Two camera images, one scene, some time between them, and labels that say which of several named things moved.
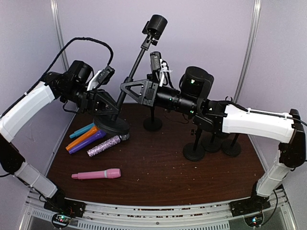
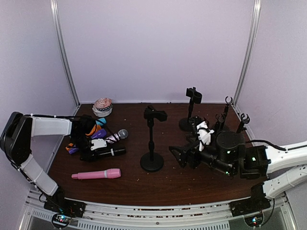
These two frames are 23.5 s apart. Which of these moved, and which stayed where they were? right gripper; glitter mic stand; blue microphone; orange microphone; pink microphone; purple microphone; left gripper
Moved: blue microphone; glitter mic stand; left gripper; right gripper
Stayed: orange microphone; pink microphone; purple microphone
